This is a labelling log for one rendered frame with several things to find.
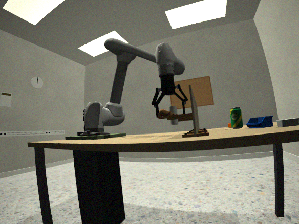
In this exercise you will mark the blue plastic bin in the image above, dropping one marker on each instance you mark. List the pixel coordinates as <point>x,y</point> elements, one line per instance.
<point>255,122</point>

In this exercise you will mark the green drink can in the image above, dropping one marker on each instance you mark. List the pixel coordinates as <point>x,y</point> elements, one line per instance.
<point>236,118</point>

